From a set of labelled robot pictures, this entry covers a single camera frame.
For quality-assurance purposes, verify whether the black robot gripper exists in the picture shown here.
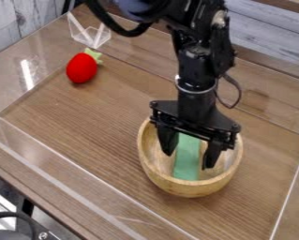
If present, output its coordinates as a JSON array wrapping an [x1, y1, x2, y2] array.
[[150, 84, 241, 170]]

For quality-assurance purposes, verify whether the green rectangular block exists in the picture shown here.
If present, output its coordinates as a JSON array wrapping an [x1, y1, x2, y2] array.
[[173, 134, 201, 181]]

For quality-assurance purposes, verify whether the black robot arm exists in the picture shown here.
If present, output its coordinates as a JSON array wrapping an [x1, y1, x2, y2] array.
[[86, 0, 241, 169]]

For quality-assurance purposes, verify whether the light wooden bowl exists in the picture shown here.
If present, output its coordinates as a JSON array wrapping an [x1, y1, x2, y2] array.
[[137, 120, 243, 198]]

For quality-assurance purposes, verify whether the red plush strawberry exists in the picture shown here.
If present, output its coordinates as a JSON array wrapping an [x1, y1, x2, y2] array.
[[67, 48, 103, 83]]

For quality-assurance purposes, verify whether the clear acrylic corner bracket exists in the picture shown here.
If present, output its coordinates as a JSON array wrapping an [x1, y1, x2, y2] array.
[[67, 13, 111, 50]]

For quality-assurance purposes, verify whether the clear acrylic tray wall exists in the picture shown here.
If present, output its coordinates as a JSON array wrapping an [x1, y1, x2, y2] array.
[[0, 117, 198, 240]]

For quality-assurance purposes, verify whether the black cable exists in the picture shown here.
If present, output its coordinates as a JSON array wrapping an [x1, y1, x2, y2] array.
[[0, 210, 35, 240]]

